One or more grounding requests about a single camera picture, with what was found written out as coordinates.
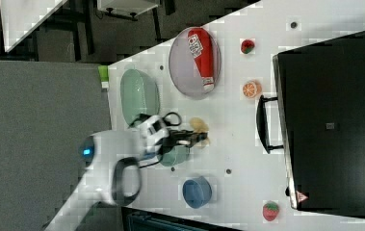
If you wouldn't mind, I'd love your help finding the lilac round plate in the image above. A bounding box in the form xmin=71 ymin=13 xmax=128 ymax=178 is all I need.
xmin=169 ymin=27 xmax=221 ymax=99

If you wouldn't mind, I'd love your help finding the peeled toy banana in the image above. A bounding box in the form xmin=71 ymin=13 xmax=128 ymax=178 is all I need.
xmin=189 ymin=117 xmax=210 ymax=148

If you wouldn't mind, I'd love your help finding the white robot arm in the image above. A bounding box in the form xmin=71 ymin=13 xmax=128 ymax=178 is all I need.
xmin=75 ymin=114 xmax=209 ymax=206

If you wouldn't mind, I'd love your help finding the green block at table edge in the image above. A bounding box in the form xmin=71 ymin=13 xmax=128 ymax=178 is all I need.
xmin=98 ymin=65 xmax=109 ymax=89

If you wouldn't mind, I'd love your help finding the red toy strawberry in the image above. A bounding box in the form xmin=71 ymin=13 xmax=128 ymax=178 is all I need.
xmin=262 ymin=201 xmax=279 ymax=221

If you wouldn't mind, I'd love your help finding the red ketchup bottle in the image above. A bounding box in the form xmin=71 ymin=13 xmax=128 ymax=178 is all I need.
xmin=188 ymin=28 xmax=215 ymax=92

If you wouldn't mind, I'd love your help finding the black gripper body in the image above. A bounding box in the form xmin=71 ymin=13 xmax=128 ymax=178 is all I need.
xmin=162 ymin=130 xmax=187 ymax=154

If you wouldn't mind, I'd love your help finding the green mug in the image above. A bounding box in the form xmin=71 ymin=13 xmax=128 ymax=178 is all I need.
xmin=160 ymin=145 xmax=190 ymax=167

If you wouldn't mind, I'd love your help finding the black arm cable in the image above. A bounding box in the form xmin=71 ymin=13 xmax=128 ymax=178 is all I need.
xmin=128 ymin=111 xmax=183 ymax=169

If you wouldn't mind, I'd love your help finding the blue bowl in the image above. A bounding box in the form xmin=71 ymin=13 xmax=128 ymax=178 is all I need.
xmin=182 ymin=176 xmax=213 ymax=209

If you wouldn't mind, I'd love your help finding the black toaster oven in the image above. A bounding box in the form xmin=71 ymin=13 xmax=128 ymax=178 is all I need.
xmin=256 ymin=31 xmax=365 ymax=218

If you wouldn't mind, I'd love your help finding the orange slice toy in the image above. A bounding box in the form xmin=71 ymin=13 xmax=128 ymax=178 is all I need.
xmin=242 ymin=81 xmax=262 ymax=98

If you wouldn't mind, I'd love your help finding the green perforated colander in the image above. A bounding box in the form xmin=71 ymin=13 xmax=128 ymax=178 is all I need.
xmin=120 ymin=69 xmax=160 ymax=125

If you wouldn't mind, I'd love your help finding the small red toy tomato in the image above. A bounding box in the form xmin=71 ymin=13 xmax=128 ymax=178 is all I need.
xmin=241 ymin=39 xmax=255 ymax=54

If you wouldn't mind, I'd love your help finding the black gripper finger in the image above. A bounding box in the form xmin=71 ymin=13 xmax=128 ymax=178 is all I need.
xmin=183 ymin=139 xmax=208 ymax=146
xmin=185 ymin=130 xmax=208 ymax=139

